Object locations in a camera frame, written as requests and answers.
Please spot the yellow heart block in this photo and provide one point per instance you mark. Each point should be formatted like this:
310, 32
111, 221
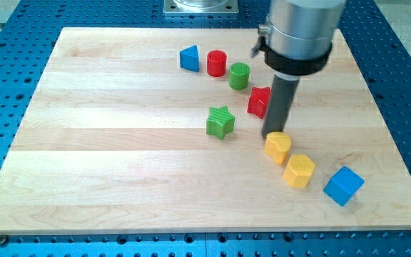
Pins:
277, 146

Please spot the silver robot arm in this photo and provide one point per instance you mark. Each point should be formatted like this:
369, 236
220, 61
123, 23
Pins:
297, 36

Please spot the yellow hexagon block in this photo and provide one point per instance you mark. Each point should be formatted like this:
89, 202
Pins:
299, 170

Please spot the green star block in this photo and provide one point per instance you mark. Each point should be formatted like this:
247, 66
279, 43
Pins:
220, 122

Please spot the red star block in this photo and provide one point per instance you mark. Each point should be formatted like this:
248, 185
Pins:
258, 101

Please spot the green cylinder block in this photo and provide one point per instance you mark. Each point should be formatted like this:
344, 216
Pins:
239, 75

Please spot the red cylinder block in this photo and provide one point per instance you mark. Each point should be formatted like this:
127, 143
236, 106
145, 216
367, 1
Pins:
216, 63

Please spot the blue triangle block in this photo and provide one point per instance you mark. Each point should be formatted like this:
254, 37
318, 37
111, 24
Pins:
189, 59

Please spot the light wooden board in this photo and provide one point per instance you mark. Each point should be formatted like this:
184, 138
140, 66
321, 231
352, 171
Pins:
114, 141

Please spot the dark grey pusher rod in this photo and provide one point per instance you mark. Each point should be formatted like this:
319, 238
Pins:
281, 98

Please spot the blue cube block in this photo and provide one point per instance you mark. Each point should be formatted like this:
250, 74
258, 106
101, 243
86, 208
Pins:
343, 185

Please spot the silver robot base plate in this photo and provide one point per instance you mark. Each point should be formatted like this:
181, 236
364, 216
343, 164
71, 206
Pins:
200, 6

